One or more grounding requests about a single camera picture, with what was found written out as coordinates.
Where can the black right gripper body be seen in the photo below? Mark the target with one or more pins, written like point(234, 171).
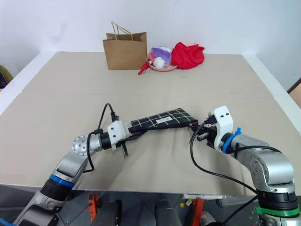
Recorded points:
point(211, 134)

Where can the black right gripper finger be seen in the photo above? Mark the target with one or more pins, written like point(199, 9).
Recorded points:
point(197, 130)
point(198, 125)

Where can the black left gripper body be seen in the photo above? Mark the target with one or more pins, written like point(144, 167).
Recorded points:
point(130, 131)

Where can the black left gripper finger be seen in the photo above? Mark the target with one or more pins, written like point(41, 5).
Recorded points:
point(136, 137)

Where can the black grid pencil pouch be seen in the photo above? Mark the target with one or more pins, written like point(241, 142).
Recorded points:
point(164, 121)

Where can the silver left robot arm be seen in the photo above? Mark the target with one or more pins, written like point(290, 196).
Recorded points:
point(70, 164)

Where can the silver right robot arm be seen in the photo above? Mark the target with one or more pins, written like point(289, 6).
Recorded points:
point(265, 162)

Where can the beige table mat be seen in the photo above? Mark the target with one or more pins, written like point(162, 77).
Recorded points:
point(150, 169)
point(150, 80)

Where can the red clip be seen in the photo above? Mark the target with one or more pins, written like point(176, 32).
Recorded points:
point(144, 68)

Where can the pink plate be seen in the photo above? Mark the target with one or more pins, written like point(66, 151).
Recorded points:
point(165, 68)

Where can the red crumpled cloth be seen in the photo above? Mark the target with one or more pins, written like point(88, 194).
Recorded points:
point(188, 55)

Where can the white fluffy ball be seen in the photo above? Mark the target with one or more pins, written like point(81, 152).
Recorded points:
point(158, 62)

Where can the pink small packet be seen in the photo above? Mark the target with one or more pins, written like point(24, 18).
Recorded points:
point(150, 57)

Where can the brown paper bag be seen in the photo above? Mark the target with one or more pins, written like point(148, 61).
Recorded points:
point(125, 54)

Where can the dark rounded shape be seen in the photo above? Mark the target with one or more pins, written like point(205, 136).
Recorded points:
point(116, 213)

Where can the orange clamp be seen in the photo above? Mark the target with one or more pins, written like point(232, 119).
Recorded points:
point(92, 207)
point(197, 212)

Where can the purple and white pouch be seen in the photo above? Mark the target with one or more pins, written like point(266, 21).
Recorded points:
point(162, 54)

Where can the white rounded object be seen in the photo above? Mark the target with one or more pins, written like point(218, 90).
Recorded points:
point(208, 217)

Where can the brown wooden panel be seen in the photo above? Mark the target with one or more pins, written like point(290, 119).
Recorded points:
point(295, 93)

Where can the olive chair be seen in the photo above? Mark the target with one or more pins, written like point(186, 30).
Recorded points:
point(4, 76)

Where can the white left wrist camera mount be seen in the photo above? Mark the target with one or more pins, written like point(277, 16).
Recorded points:
point(117, 134)

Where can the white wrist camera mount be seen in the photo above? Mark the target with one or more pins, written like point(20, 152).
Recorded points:
point(223, 122)
point(117, 134)

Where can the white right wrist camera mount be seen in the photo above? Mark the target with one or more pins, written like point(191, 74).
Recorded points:
point(223, 122)

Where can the white metal bracket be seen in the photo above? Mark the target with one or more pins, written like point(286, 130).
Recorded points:
point(202, 196)

